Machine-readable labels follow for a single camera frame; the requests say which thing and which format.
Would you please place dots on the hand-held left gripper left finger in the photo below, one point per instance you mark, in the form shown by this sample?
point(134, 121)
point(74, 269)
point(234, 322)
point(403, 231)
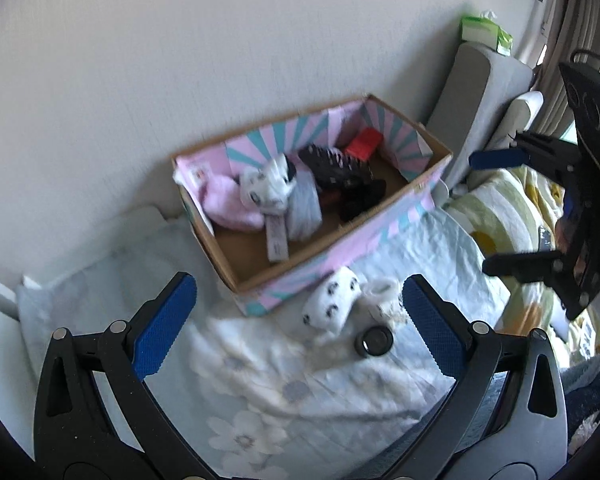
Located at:
point(165, 330)

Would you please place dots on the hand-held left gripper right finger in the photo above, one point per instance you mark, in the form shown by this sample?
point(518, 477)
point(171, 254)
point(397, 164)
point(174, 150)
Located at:
point(430, 330)

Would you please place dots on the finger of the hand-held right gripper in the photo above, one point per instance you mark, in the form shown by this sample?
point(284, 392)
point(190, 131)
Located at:
point(495, 158)
point(520, 264)

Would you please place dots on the pink striped cardboard box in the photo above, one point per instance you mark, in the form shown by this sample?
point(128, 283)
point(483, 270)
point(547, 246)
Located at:
point(330, 255)

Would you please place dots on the pink fluffy headband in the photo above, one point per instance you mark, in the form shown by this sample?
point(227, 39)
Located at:
point(225, 205)

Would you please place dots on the dark brown hair claw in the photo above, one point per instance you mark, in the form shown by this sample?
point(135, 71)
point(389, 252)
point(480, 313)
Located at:
point(330, 165)

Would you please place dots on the white sock with black cuff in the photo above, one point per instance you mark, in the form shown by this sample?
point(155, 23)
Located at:
point(267, 187)

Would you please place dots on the yellow flower quilt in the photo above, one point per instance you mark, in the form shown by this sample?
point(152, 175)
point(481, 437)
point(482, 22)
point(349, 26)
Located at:
point(490, 220)

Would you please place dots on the white cushion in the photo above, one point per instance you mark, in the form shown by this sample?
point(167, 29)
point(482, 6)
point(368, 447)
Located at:
point(522, 110)

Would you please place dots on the round black compact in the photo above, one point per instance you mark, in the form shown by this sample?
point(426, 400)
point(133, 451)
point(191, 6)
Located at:
point(373, 341)

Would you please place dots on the plain white sock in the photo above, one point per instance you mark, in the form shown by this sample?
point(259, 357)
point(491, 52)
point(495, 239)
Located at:
point(380, 295)

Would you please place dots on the grey pillow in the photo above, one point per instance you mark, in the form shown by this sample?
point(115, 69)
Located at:
point(470, 95)

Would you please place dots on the white sock with paw prints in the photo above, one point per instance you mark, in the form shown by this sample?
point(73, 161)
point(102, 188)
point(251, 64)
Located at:
point(330, 300)

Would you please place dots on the light blue floral bedsheet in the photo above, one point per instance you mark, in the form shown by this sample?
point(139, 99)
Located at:
point(260, 395)

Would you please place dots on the green tissue box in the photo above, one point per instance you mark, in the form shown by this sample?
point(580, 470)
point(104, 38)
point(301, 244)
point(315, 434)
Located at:
point(480, 32)

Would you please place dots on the beige curtain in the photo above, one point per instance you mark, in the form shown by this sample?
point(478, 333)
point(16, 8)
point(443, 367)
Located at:
point(580, 20)

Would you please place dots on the black cloth item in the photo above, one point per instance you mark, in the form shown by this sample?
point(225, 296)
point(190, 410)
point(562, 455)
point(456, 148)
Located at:
point(360, 200)

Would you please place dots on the lavender fluffy cloth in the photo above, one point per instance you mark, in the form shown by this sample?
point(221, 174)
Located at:
point(305, 205)

